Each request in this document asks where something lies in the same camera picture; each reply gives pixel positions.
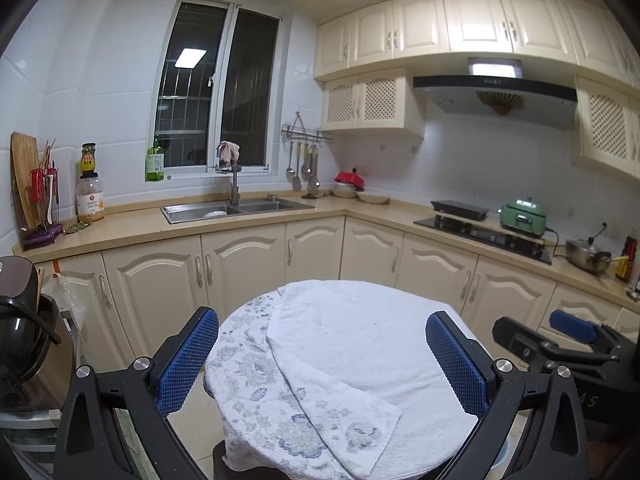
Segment black range hood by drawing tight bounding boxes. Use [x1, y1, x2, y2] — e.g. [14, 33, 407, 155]
[412, 58, 579, 131]

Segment green glass bottle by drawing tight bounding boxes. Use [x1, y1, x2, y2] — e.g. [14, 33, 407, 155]
[144, 134, 166, 183]

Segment black power cable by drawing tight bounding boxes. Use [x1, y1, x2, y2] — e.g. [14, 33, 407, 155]
[544, 227, 567, 257]

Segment metal kitchen faucet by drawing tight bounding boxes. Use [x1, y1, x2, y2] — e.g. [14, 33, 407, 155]
[215, 159, 242, 206]

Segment clear plastic bag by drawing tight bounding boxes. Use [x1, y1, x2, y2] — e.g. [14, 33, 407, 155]
[42, 274, 76, 322]

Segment metal wall utensil rack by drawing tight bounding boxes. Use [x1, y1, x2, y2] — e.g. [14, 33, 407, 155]
[280, 111, 335, 145]

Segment red pot lid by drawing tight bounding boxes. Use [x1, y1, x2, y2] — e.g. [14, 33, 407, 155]
[333, 170, 366, 192]

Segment cream lower kitchen cabinets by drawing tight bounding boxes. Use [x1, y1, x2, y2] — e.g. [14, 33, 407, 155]
[30, 214, 640, 377]

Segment cream upper kitchen cabinets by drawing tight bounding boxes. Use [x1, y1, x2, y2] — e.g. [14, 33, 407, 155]
[313, 0, 640, 181]

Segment dark sauce bottle red label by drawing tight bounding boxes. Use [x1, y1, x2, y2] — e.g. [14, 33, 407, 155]
[615, 235, 640, 281]

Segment floral tablecloth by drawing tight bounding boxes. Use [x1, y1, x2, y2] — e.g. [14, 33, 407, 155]
[204, 285, 401, 479]

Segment purple drip tray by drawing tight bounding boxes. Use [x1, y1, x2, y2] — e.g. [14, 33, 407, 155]
[19, 224, 65, 250]

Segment black air fryer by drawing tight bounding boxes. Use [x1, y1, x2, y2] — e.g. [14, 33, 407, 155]
[0, 255, 64, 412]

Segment pink rag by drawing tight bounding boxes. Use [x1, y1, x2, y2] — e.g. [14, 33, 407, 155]
[216, 140, 241, 165]

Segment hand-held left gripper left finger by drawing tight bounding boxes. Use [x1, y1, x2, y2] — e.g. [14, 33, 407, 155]
[52, 306, 220, 480]

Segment stainless steel sink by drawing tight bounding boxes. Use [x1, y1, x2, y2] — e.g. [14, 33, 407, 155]
[160, 197, 317, 225]

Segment black griddle tray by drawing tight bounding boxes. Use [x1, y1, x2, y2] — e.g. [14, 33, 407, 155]
[430, 199, 490, 222]

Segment white framed window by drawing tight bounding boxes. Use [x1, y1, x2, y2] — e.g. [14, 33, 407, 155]
[149, 0, 284, 177]

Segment grey side rack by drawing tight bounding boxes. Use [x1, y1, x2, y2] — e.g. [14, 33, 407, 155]
[0, 407, 69, 480]

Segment green electric pot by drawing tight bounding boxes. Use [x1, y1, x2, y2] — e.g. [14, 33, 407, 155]
[497, 198, 548, 238]

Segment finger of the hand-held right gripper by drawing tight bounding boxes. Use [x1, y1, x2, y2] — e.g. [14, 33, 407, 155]
[549, 309, 626, 356]
[492, 315, 576, 374]

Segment red utensil holder with chopsticks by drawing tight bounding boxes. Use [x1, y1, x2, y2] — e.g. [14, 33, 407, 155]
[29, 139, 64, 227]

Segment small yellow label jar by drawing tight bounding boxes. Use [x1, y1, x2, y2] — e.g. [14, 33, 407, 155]
[79, 142, 99, 177]

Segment jar with black lid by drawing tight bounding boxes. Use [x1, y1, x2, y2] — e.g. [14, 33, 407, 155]
[75, 172, 106, 223]

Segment white towel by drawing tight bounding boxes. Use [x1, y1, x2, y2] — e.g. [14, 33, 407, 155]
[266, 279, 494, 479]

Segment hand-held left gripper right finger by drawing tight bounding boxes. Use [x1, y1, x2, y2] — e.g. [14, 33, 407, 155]
[425, 310, 591, 480]

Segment wooden cutting board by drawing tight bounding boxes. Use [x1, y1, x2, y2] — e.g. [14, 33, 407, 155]
[10, 131, 44, 231]

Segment black gas stove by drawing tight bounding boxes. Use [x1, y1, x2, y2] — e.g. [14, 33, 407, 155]
[413, 214, 554, 266]

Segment cream kitchen cabinets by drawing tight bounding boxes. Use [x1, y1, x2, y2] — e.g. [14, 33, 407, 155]
[313, 0, 640, 181]
[30, 214, 640, 377]

